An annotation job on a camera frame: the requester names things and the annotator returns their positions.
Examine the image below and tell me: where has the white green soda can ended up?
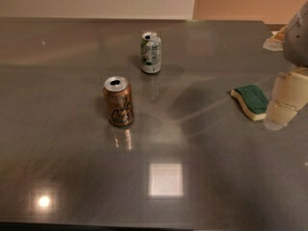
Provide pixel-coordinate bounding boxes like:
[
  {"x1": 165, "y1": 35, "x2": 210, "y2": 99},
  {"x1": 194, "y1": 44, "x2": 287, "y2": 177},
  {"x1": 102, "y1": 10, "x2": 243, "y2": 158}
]
[{"x1": 141, "y1": 32, "x2": 162, "y2": 74}]

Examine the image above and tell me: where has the crumpled white paper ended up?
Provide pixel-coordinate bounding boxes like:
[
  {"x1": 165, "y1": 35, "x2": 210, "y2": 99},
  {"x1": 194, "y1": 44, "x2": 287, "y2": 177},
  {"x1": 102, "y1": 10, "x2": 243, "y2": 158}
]
[{"x1": 263, "y1": 26, "x2": 287, "y2": 51}]

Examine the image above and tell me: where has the orange soda can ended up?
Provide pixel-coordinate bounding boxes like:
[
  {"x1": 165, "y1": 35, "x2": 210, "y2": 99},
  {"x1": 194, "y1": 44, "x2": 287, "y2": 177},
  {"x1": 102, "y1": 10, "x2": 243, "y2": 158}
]
[{"x1": 103, "y1": 76, "x2": 134, "y2": 127}]

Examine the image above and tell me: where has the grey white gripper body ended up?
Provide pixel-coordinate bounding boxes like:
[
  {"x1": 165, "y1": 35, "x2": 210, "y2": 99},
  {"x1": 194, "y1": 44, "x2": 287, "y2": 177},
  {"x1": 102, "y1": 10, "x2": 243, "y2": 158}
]
[{"x1": 283, "y1": 2, "x2": 308, "y2": 67}]

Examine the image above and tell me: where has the green yellow sponge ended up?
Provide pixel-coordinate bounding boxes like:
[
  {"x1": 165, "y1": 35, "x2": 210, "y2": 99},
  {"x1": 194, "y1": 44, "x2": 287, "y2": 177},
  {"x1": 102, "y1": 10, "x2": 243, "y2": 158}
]
[{"x1": 230, "y1": 85, "x2": 269, "y2": 121}]

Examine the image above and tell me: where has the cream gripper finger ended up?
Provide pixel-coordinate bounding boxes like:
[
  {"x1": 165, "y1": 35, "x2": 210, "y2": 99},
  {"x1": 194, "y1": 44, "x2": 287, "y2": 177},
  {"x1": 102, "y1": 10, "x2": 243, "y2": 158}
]
[{"x1": 264, "y1": 67, "x2": 308, "y2": 131}]

